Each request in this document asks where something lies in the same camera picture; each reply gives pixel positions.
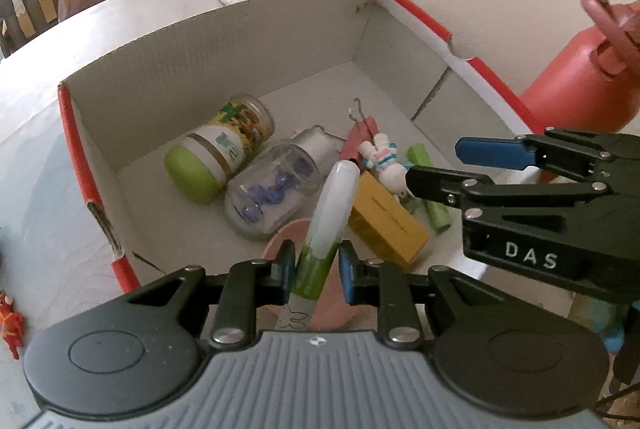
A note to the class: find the glass jar purple beads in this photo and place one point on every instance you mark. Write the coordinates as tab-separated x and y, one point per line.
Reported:
279	181

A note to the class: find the red cardboard box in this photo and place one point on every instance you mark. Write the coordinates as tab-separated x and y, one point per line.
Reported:
306	61

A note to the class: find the white bunny figurine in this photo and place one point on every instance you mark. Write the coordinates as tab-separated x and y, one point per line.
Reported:
380	157

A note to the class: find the pink binder clip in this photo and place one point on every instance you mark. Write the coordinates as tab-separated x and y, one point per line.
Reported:
364	128

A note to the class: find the red orange dragon toy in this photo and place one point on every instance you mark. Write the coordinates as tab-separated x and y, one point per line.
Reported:
12	325

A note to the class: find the green lid label jar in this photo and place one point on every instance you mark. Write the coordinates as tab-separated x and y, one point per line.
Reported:
208	157

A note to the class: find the wooden dining chair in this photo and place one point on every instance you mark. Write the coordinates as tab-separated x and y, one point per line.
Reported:
12	37

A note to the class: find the blue gloved hand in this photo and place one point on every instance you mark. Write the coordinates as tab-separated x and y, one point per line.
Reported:
604	319

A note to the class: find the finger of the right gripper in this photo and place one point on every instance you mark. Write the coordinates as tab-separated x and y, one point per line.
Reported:
461	190
574	154

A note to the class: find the yellow rectangular box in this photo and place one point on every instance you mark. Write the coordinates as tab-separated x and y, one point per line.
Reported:
390	232

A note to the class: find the red water bottle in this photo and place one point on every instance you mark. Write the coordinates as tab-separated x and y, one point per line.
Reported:
593	83

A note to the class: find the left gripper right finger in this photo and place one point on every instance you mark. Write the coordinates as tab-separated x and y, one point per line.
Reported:
384	286

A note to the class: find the white green pen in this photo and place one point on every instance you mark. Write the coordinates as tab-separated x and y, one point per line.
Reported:
325	232

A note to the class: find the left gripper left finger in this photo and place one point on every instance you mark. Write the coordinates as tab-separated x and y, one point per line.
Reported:
248	286

